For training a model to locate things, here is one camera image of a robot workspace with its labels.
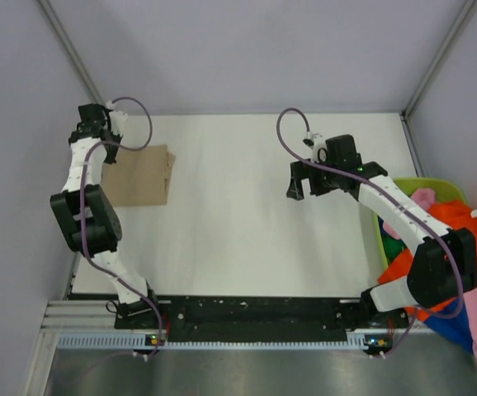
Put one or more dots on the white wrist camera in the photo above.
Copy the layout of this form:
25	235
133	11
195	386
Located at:
317	144
116	120

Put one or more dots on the left aluminium frame post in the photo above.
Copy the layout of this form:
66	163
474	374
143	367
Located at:
75	61

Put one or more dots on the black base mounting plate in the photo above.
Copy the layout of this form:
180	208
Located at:
255	319

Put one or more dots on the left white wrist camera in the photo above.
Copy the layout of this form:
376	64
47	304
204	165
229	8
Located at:
116	120

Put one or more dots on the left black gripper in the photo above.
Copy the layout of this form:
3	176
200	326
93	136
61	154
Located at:
116	137

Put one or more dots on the right aluminium frame post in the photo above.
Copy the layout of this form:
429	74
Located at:
458	26

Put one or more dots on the blue t shirt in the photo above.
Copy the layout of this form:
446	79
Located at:
455	330

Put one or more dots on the green plastic basket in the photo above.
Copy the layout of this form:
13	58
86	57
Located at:
445	191

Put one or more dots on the grey slotted cable duct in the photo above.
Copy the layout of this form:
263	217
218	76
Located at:
142	342

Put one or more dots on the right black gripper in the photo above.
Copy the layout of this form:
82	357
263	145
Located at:
300	172

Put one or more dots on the aluminium frame post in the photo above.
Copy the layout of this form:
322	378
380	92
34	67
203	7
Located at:
75	61
458	26

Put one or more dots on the beige t shirt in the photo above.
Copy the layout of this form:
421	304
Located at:
139	179

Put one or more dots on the orange t shirt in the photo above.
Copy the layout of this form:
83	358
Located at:
454	213

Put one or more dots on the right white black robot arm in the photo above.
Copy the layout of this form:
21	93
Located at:
444	262

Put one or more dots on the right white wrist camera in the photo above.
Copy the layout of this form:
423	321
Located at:
317	144

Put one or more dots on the dark green t shirt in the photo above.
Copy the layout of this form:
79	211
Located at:
392	247

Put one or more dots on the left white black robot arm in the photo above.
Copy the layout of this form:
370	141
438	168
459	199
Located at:
86	218

